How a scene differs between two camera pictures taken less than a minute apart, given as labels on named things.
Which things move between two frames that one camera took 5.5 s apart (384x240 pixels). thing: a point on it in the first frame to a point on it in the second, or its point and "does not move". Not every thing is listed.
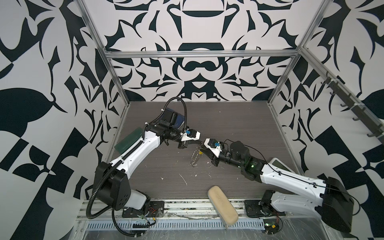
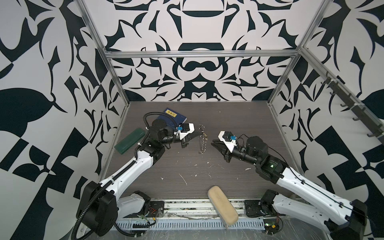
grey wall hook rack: [363, 114] does not move
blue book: [175, 119] does not move
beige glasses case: [223, 205] does not move
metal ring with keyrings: [196, 152] to [203, 139]
